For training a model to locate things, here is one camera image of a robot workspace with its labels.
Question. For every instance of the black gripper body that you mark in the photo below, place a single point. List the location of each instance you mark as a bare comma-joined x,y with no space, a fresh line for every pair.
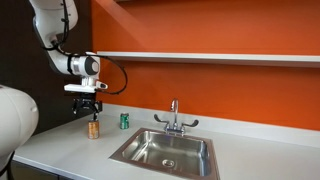
87,100

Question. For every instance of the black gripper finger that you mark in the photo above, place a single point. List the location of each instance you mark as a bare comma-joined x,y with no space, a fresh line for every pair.
96,111
76,107

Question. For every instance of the small brown bottle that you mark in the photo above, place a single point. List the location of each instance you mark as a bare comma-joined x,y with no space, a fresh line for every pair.
93,130

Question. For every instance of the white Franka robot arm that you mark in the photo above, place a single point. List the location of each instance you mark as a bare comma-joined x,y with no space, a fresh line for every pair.
53,20

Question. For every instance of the green drink can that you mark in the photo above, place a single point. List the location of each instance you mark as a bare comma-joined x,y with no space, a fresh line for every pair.
124,121

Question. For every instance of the stainless steel sink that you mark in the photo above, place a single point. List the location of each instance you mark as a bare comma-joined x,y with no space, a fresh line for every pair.
166,150

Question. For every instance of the dark wood cabinet panel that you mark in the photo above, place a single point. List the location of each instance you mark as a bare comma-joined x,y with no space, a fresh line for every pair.
20,60

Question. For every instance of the white wall shelf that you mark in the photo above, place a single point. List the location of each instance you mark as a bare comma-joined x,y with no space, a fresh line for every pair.
206,58

